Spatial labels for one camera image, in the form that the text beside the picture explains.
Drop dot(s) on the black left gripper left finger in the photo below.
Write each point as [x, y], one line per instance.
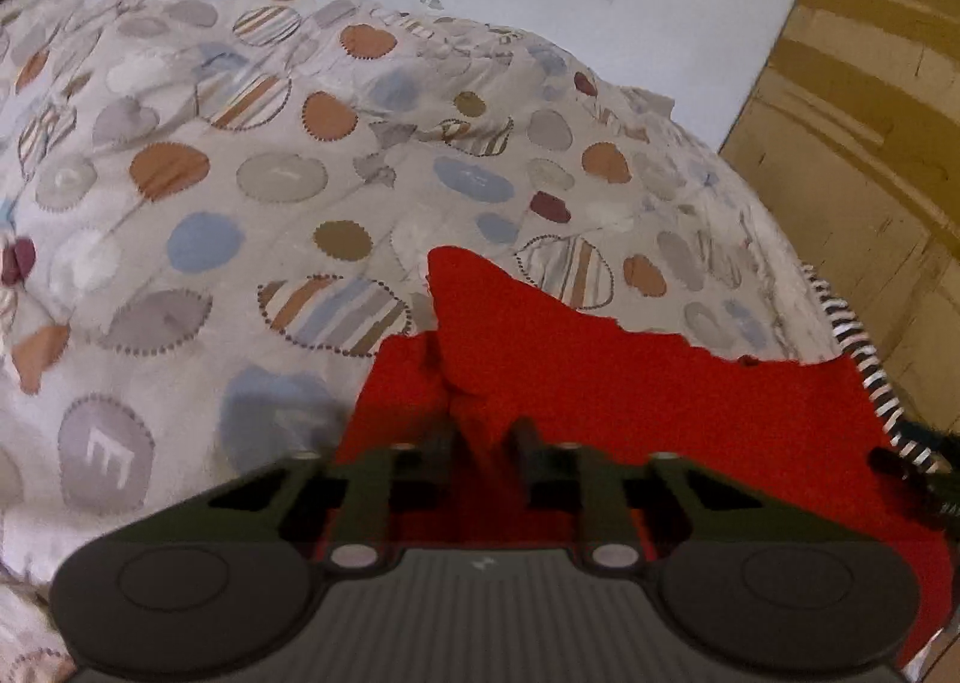
[346, 516]

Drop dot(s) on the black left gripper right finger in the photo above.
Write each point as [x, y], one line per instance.
[624, 515]

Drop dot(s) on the red knit garment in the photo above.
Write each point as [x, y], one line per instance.
[503, 350]

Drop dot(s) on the black white striped bedsheet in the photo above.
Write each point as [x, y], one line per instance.
[923, 460]

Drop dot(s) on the patterned dotted duvet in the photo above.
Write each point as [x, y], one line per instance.
[215, 211]

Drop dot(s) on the brown wooden wardrobe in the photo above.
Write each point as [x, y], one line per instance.
[850, 136]

